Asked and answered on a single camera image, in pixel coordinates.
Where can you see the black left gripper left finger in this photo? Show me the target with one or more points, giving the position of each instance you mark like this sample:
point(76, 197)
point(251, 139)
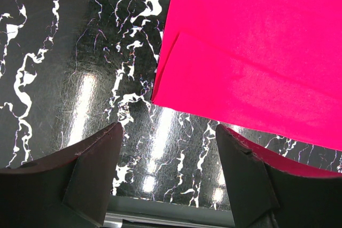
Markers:
point(68, 188)

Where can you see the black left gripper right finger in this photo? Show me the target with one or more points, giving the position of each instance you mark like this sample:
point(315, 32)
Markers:
point(266, 189)

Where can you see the magenta red t shirt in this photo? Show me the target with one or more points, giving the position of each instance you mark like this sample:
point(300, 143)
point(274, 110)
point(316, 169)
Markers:
point(268, 65)

